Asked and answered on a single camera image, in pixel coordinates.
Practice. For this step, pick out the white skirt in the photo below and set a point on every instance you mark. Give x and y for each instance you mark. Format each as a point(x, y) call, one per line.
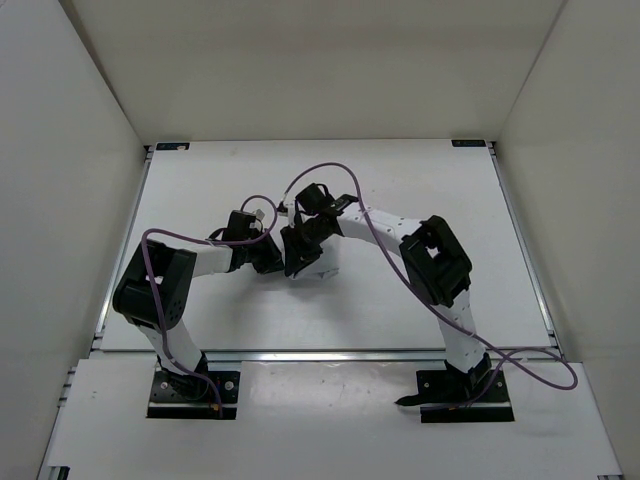
point(326, 266)

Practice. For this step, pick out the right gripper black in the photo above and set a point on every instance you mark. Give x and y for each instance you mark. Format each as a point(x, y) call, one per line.
point(298, 255)

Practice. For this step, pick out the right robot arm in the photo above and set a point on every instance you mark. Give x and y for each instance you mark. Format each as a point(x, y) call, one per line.
point(437, 267)

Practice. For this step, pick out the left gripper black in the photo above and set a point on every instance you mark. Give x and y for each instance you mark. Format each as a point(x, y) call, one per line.
point(274, 261)

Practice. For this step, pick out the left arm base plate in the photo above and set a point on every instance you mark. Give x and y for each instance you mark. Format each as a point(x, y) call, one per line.
point(178, 397)

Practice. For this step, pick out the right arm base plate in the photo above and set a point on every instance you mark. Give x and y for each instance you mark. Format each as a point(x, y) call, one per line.
point(441, 399)

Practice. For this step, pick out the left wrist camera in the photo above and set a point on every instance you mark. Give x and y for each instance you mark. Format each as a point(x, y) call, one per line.
point(257, 224)

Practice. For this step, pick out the dark corner label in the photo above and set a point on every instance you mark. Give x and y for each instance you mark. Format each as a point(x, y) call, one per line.
point(468, 143)
point(172, 146)

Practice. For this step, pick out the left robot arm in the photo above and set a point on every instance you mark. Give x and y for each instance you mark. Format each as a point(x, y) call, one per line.
point(152, 292)

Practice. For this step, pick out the left dark corner label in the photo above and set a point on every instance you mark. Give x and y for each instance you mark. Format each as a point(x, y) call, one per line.
point(172, 146)

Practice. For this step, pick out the right dark corner label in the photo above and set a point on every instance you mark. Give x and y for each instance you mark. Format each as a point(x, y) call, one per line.
point(468, 143)

